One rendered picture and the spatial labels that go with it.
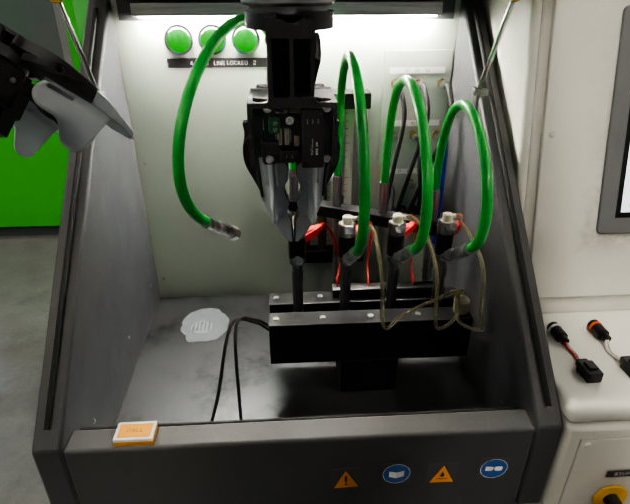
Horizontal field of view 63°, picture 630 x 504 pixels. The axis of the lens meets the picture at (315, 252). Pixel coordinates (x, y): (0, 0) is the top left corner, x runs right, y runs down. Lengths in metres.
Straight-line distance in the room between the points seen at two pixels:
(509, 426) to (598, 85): 0.52
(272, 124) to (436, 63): 0.67
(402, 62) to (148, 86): 0.48
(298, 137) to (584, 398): 0.55
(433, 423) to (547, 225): 0.38
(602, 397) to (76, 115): 0.72
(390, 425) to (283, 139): 0.44
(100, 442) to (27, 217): 3.02
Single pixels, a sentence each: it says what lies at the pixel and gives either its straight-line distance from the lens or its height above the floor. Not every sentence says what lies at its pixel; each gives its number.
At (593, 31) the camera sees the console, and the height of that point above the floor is 1.41.
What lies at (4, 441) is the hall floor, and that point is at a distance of 2.27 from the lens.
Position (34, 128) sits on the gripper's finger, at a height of 1.35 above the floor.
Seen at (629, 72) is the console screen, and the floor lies 1.35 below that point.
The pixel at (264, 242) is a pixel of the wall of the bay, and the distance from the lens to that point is 1.13.
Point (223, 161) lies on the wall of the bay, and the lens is 1.07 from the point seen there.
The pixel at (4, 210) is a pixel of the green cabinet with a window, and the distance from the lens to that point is 3.74.
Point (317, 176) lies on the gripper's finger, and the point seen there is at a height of 1.31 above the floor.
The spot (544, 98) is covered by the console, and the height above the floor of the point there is 1.32.
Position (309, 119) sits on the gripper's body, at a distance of 0.42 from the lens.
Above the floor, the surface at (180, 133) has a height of 1.32.
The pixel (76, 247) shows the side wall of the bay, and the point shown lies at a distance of 0.81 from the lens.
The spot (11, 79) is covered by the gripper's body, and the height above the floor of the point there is 1.41.
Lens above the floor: 1.48
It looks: 28 degrees down
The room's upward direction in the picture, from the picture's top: straight up
